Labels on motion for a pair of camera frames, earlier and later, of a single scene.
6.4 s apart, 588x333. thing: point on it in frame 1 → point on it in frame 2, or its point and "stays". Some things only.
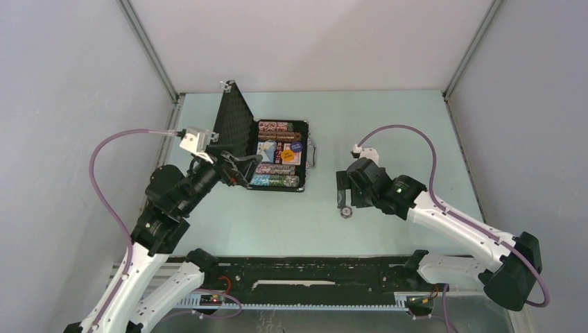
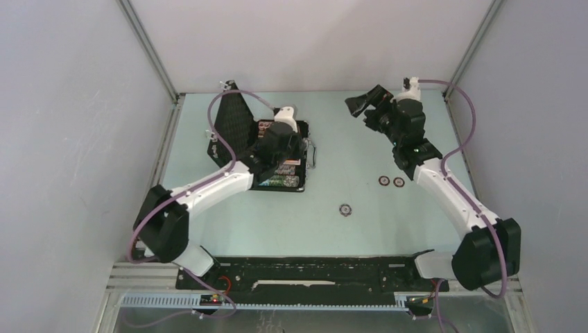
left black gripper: (245, 166) → (299, 144)
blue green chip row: (274, 180) stays
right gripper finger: (344, 182) → (374, 98)
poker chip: (346, 212) stays
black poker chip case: (283, 146) stays
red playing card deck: (297, 155) stays
